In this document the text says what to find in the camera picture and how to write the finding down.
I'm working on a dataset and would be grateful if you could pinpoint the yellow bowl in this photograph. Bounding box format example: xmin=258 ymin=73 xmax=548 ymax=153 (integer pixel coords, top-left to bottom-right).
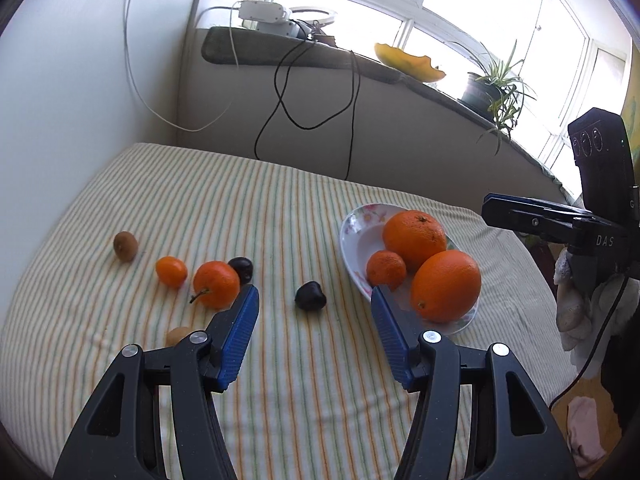
xmin=374 ymin=42 xmax=447 ymax=83

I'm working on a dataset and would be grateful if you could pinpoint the tangerine with stem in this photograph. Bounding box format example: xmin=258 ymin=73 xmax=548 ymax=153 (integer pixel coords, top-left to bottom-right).
xmin=189 ymin=260 xmax=241 ymax=310

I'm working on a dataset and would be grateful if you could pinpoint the short white cable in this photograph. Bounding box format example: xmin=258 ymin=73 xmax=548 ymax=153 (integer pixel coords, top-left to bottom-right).
xmin=196 ymin=5 xmax=243 ymax=67

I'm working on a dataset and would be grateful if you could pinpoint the medium orange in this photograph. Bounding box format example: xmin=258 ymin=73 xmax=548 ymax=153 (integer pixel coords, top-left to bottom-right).
xmin=411 ymin=250 xmax=482 ymax=324

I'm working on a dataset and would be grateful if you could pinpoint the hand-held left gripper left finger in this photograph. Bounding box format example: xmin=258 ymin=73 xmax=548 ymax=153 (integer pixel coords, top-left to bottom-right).
xmin=52 ymin=284 xmax=261 ymax=480

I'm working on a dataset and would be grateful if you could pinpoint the long white cable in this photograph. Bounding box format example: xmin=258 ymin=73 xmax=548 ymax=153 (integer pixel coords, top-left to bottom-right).
xmin=124 ymin=0 xmax=233 ymax=133

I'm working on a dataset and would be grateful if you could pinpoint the floral white plate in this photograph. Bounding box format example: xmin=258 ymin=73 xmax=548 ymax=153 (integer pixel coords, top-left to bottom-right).
xmin=340 ymin=203 xmax=481 ymax=336

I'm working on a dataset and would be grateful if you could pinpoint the ring light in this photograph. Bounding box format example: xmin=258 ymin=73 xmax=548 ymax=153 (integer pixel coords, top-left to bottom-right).
xmin=287 ymin=6 xmax=338 ymax=43

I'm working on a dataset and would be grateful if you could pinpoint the white power strip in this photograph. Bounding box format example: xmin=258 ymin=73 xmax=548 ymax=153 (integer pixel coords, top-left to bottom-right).
xmin=239 ymin=0 xmax=301 ymax=38

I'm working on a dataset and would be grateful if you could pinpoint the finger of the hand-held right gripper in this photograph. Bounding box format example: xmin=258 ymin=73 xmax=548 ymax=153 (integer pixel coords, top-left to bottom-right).
xmin=481 ymin=201 xmax=581 ymax=244
xmin=485 ymin=192 xmax=596 ymax=220

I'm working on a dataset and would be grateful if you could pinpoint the striped table cloth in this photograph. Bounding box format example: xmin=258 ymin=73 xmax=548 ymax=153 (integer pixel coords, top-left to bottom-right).
xmin=0 ymin=142 xmax=581 ymax=480

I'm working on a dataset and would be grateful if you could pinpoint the small tangerine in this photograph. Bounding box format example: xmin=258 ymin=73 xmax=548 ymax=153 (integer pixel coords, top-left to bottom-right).
xmin=366 ymin=250 xmax=407 ymax=292

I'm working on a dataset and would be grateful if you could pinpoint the small orange kumquat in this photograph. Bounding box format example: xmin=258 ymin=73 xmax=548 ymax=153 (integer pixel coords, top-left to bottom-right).
xmin=155 ymin=256 xmax=189 ymax=289

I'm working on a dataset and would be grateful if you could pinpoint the brown kiwi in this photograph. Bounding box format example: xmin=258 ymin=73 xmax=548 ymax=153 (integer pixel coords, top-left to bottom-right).
xmin=113 ymin=231 xmax=138 ymax=263

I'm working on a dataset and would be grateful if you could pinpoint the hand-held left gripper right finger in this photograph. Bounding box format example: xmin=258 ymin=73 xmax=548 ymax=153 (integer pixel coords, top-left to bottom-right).
xmin=370 ymin=285 xmax=578 ymax=480

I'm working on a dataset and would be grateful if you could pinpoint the potted spider plant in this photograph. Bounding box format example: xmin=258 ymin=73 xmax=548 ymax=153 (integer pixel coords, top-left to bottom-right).
xmin=450 ymin=40 xmax=538 ymax=156

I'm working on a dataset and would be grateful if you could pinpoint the dark plum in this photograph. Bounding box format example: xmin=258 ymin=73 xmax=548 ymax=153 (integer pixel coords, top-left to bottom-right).
xmin=294 ymin=281 xmax=328 ymax=311
xmin=228 ymin=256 xmax=254 ymax=285

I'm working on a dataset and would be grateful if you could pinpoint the pink cloth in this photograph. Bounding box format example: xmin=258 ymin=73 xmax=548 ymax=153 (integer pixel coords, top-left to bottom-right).
xmin=567 ymin=396 xmax=608 ymax=476

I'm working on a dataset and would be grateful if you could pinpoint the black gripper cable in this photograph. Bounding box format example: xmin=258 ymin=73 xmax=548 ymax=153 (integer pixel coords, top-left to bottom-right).
xmin=547 ymin=272 xmax=632 ymax=408

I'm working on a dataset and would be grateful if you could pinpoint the person's right hand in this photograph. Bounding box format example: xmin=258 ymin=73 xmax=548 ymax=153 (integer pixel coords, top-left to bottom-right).
xmin=552 ymin=249 xmax=627 ymax=380

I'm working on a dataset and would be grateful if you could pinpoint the large orange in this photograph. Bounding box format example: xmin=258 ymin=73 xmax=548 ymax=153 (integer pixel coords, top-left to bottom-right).
xmin=382 ymin=210 xmax=447 ymax=273

